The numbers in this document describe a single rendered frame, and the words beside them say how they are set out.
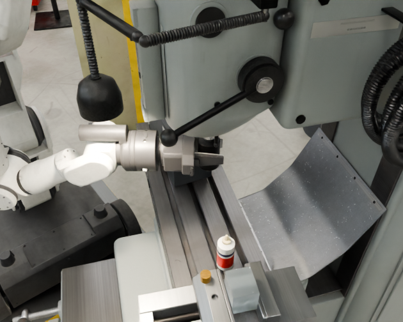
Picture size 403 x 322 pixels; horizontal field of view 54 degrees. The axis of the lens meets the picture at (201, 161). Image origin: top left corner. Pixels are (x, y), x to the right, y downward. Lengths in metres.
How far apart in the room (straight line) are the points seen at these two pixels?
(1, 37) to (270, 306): 0.71
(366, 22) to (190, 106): 0.30
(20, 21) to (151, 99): 0.30
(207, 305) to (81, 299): 0.50
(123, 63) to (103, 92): 2.00
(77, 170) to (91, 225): 0.73
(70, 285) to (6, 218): 0.59
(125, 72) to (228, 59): 2.06
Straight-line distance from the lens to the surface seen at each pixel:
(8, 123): 1.31
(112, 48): 2.58
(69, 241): 1.56
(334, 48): 0.68
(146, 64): 0.69
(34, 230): 1.68
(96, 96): 0.64
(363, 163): 1.02
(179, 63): 0.63
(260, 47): 0.64
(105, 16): 0.53
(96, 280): 1.24
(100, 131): 0.82
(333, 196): 1.08
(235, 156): 2.74
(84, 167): 0.84
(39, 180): 0.95
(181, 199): 1.13
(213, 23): 0.49
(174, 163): 0.82
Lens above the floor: 1.77
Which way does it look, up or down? 41 degrees down
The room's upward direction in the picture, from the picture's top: straight up
